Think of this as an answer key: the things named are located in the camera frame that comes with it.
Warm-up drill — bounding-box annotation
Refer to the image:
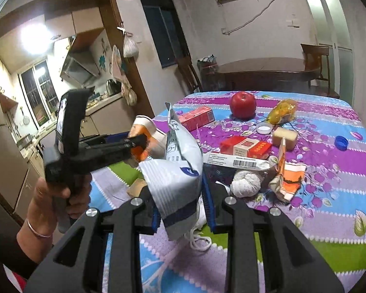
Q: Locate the white string ball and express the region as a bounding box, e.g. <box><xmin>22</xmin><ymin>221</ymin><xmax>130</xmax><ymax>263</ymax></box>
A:
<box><xmin>231</xmin><ymin>169</ymin><xmax>262</xmax><ymax>198</ymax></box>

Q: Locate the hanging mesh bag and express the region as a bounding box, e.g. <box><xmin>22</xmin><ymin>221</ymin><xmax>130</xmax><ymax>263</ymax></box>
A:
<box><xmin>120</xmin><ymin>81</ymin><xmax>138</xmax><ymax>107</ymax></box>

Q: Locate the kitchen window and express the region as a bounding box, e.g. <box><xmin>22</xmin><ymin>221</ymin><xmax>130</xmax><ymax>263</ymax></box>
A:
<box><xmin>18</xmin><ymin>59</ymin><xmax>60</xmax><ymax>127</ymax></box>

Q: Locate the hanging white plastic bag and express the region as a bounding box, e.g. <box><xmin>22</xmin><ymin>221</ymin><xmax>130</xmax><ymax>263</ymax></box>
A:
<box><xmin>122</xmin><ymin>32</ymin><xmax>139</xmax><ymax>58</ymax></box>

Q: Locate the wooden chair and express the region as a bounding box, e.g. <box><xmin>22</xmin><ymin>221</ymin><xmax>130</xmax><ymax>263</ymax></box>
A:
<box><xmin>175</xmin><ymin>55</ymin><xmax>203</xmax><ymax>94</ymax></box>
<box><xmin>300</xmin><ymin>43</ymin><xmax>340</xmax><ymax>98</ymax></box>

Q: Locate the yellow plastic wrapper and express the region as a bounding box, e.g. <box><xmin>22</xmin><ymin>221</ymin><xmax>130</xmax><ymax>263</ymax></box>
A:
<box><xmin>267</xmin><ymin>98</ymin><xmax>298</xmax><ymax>126</ymax></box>

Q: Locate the wall cable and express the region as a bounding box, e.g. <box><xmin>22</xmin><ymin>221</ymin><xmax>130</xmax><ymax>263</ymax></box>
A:
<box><xmin>223</xmin><ymin>0</ymin><xmax>290</xmax><ymax>35</ymax></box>

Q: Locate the beige foam block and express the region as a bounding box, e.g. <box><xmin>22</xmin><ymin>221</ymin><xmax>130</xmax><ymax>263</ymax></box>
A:
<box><xmin>272</xmin><ymin>127</ymin><xmax>299</xmax><ymax>151</ymax></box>

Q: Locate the upper kitchen cabinet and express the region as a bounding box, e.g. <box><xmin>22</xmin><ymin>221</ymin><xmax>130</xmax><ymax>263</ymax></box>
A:
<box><xmin>44</xmin><ymin>6</ymin><xmax>106</xmax><ymax>42</ymax></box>

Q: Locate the dark window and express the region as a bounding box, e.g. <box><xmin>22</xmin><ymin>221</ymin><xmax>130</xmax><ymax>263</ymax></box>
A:
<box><xmin>139</xmin><ymin>0</ymin><xmax>191</xmax><ymax>69</ymax></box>

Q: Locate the range hood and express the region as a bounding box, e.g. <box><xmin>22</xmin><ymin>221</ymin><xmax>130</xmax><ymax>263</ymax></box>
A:
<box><xmin>59</xmin><ymin>35</ymin><xmax>106</xmax><ymax>86</ymax></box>

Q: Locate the dark bag with red string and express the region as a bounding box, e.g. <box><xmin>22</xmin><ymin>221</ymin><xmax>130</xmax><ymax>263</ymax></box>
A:
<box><xmin>197</xmin><ymin>54</ymin><xmax>218</xmax><ymax>90</ymax></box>

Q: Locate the metal kettle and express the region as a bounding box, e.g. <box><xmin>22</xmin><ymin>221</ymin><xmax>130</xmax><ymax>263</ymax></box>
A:
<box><xmin>105</xmin><ymin>79</ymin><xmax>122</xmax><ymax>96</ymax></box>

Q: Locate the red apple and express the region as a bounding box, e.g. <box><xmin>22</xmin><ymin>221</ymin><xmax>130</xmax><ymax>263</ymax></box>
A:
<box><xmin>230</xmin><ymin>91</ymin><xmax>257</xmax><ymax>119</ymax></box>

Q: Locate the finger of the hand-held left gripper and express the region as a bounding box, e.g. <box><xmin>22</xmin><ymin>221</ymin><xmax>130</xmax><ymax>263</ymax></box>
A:
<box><xmin>122</xmin><ymin>135</ymin><xmax>149</xmax><ymax>149</ymax></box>
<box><xmin>108</xmin><ymin>148</ymin><xmax>147</xmax><ymax>168</ymax></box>

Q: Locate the silver bracelet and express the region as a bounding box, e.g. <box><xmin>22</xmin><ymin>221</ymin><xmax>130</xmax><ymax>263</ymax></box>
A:
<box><xmin>27</xmin><ymin>218</ymin><xmax>54</xmax><ymax>239</ymax></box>

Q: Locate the brown cardboard scrap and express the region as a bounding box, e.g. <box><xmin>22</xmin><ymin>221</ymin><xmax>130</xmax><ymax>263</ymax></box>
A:
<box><xmin>126</xmin><ymin>178</ymin><xmax>148</xmax><ymax>199</ymax></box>

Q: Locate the bright ceiling light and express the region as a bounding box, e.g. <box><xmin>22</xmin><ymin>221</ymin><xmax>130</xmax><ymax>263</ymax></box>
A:
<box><xmin>18</xmin><ymin>21</ymin><xmax>52</xmax><ymax>55</ymax></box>

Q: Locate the white grey plastic bag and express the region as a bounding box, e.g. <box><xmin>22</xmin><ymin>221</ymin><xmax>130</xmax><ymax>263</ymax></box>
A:
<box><xmin>139</xmin><ymin>102</ymin><xmax>203</xmax><ymax>241</ymax></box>

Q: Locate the kitchen counter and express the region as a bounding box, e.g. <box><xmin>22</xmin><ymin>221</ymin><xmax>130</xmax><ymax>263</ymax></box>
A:
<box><xmin>79</xmin><ymin>93</ymin><xmax>147</xmax><ymax>138</ymax></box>

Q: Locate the blue flower wall sticker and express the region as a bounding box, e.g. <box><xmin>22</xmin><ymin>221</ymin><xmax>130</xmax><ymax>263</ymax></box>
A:
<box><xmin>90</xmin><ymin>35</ymin><xmax>112</xmax><ymax>71</ymax></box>

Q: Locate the person's left hand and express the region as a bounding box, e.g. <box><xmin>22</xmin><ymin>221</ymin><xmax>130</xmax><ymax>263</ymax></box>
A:
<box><xmin>27</xmin><ymin>177</ymin><xmax>92</xmax><ymax>237</ymax></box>

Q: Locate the crushed orange drink carton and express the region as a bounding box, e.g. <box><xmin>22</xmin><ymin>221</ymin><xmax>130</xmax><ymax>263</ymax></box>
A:
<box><xmin>268</xmin><ymin>137</ymin><xmax>307</xmax><ymax>202</ymax></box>

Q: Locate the floral striped tablecloth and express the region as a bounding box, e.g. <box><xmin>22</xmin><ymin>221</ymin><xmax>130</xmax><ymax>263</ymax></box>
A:
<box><xmin>90</xmin><ymin>90</ymin><xmax>366</xmax><ymax>293</ymax></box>

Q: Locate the orange white snack packet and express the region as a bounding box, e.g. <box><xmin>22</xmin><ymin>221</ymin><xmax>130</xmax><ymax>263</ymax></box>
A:
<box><xmin>130</xmin><ymin>115</ymin><xmax>168</xmax><ymax>162</ymax></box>

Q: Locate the person's left forearm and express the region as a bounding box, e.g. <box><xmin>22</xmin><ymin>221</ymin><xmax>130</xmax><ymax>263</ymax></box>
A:
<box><xmin>0</xmin><ymin>220</ymin><xmax>55</xmax><ymax>293</ymax></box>

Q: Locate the white string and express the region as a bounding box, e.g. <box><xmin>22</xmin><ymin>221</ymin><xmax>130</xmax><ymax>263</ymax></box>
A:
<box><xmin>187</xmin><ymin>198</ymin><xmax>212</xmax><ymax>252</ymax></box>

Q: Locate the frosted glass door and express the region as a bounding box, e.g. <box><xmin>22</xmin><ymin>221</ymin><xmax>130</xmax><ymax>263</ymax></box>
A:
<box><xmin>296</xmin><ymin>0</ymin><xmax>354</xmax><ymax>98</ymax></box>

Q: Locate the refrigerator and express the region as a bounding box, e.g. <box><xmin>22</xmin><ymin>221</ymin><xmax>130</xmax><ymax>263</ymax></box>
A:
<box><xmin>0</xmin><ymin>76</ymin><xmax>31</xmax><ymax>220</ymax></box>

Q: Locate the long red carton box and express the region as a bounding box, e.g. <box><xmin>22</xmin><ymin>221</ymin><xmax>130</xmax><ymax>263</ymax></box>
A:
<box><xmin>178</xmin><ymin>106</ymin><xmax>215</xmax><ymax>131</ymax></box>

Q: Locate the white barcode label strip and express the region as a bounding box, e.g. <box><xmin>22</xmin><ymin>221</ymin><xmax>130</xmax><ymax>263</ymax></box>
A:
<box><xmin>202</xmin><ymin>152</ymin><xmax>270</xmax><ymax>171</ymax></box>

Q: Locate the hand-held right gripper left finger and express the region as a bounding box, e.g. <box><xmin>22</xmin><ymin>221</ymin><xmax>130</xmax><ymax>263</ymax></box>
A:
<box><xmin>26</xmin><ymin>186</ymin><xmax>160</xmax><ymax>293</ymax></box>

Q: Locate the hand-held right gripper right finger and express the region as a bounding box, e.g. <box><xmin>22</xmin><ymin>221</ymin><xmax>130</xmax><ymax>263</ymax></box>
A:
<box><xmin>202</xmin><ymin>172</ymin><xmax>345</xmax><ymax>293</ymax></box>

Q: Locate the hanging pink cloth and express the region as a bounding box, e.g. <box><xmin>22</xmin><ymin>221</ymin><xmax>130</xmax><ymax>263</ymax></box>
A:
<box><xmin>110</xmin><ymin>44</ymin><xmax>125</xmax><ymax>81</ymax></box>

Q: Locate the red white cigarette pack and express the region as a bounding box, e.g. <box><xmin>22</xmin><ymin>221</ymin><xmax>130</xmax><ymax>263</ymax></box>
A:
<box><xmin>220</xmin><ymin>136</ymin><xmax>273</xmax><ymax>160</ymax></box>

